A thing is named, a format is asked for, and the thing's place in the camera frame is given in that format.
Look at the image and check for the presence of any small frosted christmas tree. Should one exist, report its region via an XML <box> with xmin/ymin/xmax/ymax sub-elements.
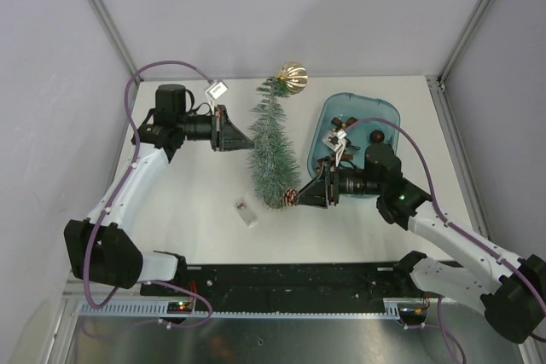
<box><xmin>248</xmin><ymin>77</ymin><xmax>300</xmax><ymax>210</ymax></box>

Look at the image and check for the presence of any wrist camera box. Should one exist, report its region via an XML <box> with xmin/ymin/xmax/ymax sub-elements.
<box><xmin>205</xmin><ymin>80</ymin><xmax>228</xmax><ymax>111</ymax></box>
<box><xmin>322</xmin><ymin>129</ymin><xmax>346</xmax><ymax>166</ymax></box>

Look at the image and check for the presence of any clear plastic packet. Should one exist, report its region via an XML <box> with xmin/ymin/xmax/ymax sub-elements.
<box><xmin>235</xmin><ymin>199</ymin><xmax>258</xmax><ymax>228</ymax></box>

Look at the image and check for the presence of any dark red bauble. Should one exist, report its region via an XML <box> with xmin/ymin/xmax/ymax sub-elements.
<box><xmin>369</xmin><ymin>130</ymin><xmax>385</xmax><ymax>144</ymax></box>

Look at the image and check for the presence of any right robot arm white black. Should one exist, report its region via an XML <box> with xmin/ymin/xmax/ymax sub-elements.
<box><xmin>285</xmin><ymin>143</ymin><xmax>545</xmax><ymax>344</ymax></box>

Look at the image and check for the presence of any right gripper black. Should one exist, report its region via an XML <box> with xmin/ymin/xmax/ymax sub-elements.
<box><xmin>294</xmin><ymin>156</ymin><xmax>384</xmax><ymax>209</ymax></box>

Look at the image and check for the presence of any blue plastic tub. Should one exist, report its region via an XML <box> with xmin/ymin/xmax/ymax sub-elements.
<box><xmin>306</xmin><ymin>93</ymin><xmax>401</xmax><ymax>177</ymax></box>

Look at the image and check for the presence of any aluminium frame post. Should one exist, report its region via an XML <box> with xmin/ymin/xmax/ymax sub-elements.
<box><xmin>437</xmin><ymin>0</ymin><xmax>495</xmax><ymax>84</ymax></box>
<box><xmin>87</xmin><ymin>0</ymin><xmax>137</xmax><ymax>75</ymax></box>

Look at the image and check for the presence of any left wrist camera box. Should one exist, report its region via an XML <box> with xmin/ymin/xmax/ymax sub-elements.
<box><xmin>205</xmin><ymin>80</ymin><xmax>228</xmax><ymax>111</ymax></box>

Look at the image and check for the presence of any grey slotted cable duct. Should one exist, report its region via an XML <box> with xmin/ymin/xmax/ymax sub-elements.
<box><xmin>77</xmin><ymin>300</ymin><xmax>400</xmax><ymax>320</ymax></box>

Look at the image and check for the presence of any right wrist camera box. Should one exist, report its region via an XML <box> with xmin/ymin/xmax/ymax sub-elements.
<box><xmin>322</xmin><ymin>129</ymin><xmax>346</xmax><ymax>166</ymax></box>

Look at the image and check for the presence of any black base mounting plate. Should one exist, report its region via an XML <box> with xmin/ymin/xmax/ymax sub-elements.
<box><xmin>139</xmin><ymin>262</ymin><xmax>427</xmax><ymax>314</ymax></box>

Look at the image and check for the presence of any frosted pine cone ornament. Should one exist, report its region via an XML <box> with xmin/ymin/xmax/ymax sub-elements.
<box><xmin>282</xmin><ymin>188</ymin><xmax>299</xmax><ymax>207</ymax></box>

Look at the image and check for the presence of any left aluminium frame post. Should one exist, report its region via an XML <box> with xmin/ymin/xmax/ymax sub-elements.
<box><xmin>87</xmin><ymin>0</ymin><xmax>137</xmax><ymax>75</ymax></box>

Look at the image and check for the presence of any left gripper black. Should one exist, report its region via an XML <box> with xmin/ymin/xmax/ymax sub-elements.
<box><xmin>177</xmin><ymin>105</ymin><xmax>253</xmax><ymax>152</ymax></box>

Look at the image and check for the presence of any large silver ribbed bauble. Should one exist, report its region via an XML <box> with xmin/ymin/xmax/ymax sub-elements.
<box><xmin>276</xmin><ymin>61</ymin><xmax>309</xmax><ymax>95</ymax></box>

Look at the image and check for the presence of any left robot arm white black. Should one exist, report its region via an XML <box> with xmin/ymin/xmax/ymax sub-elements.
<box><xmin>64</xmin><ymin>80</ymin><xmax>253</xmax><ymax>296</ymax></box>

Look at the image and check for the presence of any right aluminium frame post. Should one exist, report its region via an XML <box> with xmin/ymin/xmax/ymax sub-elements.
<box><xmin>437</xmin><ymin>0</ymin><xmax>495</xmax><ymax>84</ymax></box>

